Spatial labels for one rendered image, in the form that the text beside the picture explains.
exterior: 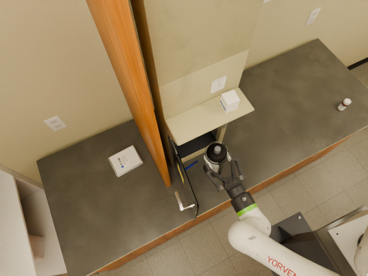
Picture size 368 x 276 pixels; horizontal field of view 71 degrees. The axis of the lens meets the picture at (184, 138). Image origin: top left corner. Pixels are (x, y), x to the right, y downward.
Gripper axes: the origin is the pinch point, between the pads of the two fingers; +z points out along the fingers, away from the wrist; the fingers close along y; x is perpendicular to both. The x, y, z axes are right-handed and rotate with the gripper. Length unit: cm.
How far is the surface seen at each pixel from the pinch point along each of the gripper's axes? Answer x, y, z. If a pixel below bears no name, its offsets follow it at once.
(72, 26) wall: -44, 35, 56
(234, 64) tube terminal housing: -44.0, -9.1, 13.3
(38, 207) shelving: 73, 112, 42
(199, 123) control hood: -28.7, 7.0, 5.7
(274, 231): 121, -44, -47
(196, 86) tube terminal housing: -40.6, 4.8, 13.0
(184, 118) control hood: -28.7, 11.2, 10.0
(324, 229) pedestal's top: 28, -38, -51
